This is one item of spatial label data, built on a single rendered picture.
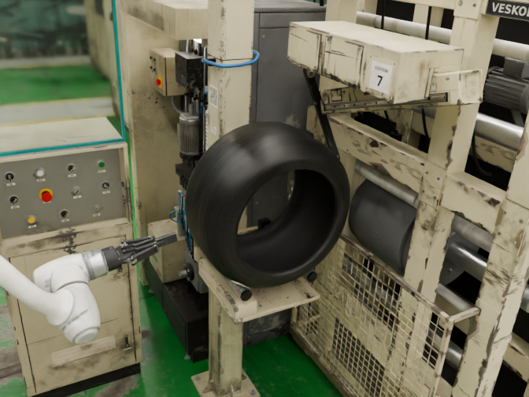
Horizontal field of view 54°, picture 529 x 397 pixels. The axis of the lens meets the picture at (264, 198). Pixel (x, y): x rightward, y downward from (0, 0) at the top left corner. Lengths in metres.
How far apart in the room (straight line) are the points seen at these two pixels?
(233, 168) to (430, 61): 0.66
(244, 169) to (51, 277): 0.65
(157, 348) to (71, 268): 1.47
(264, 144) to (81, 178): 0.92
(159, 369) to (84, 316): 1.42
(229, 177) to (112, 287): 1.08
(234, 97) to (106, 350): 1.43
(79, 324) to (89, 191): 0.90
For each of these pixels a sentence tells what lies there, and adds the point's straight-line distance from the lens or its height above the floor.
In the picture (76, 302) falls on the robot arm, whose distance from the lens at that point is 1.56.
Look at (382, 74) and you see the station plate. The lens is 1.57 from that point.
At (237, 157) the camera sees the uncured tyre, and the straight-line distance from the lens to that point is 1.66.
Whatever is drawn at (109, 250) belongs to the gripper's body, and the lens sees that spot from 1.69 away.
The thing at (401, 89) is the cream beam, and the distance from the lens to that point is 1.55.
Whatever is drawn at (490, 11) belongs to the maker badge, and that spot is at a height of 1.89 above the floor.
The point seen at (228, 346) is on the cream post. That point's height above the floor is 0.33.
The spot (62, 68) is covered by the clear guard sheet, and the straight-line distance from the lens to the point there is 2.14.
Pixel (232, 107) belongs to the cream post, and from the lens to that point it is 1.97.
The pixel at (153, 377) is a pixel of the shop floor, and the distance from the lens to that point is 2.89.
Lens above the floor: 2.02
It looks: 26 degrees down
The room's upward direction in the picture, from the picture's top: 3 degrees clockwise
